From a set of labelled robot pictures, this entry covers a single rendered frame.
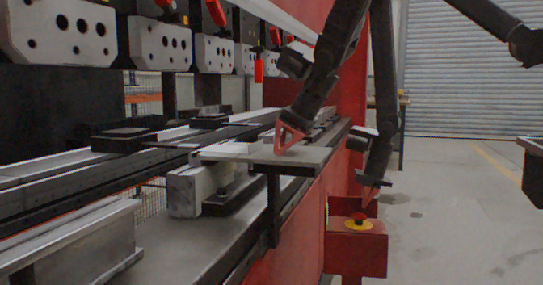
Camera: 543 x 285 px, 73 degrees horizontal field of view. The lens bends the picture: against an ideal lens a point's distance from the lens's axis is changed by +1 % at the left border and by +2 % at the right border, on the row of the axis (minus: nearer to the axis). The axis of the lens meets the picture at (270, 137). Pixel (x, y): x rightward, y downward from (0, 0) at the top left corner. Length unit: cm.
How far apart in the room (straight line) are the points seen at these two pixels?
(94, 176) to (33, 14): 53
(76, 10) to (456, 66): 792
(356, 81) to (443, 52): 537
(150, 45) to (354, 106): 244
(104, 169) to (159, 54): 40
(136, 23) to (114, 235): 31
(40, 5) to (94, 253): 32
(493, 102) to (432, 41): 166
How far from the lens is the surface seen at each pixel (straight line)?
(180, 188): 78
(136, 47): 59
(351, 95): 294
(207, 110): 86
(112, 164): 96
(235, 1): 94
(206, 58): 76
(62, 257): 54
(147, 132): 99
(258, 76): 97
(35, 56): 46
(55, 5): 49
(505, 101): 839
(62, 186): 87
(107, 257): 60
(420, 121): 819
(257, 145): 82
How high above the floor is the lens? 116
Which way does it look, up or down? 9 degrees down
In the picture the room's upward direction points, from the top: straight up
